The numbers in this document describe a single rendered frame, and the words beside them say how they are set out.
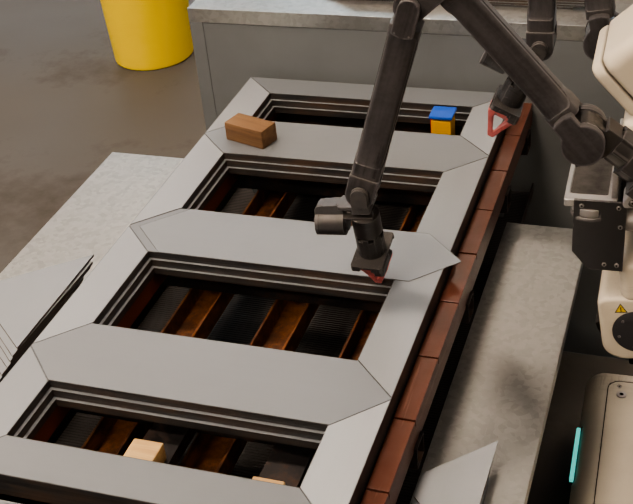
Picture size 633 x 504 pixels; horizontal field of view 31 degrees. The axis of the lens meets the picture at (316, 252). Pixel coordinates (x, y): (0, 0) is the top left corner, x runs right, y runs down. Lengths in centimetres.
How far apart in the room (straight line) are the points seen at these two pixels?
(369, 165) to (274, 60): 116
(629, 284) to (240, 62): 140
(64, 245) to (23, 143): 226
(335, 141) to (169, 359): 89
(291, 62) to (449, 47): 46
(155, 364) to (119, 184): 94
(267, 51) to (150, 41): 226
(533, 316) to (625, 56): 68
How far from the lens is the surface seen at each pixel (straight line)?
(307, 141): 289
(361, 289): 239
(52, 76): 567
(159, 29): 545
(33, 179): 479
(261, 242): 252
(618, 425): 291
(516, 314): 257
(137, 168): 313
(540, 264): 273
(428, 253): 243
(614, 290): 244
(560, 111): 205
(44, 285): 266
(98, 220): 293
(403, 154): 280
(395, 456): 202
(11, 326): 256
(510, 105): 255
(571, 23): 302
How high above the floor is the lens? 224
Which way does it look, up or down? 34 degrees down
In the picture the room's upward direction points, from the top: 6 degrees counter-clockwise
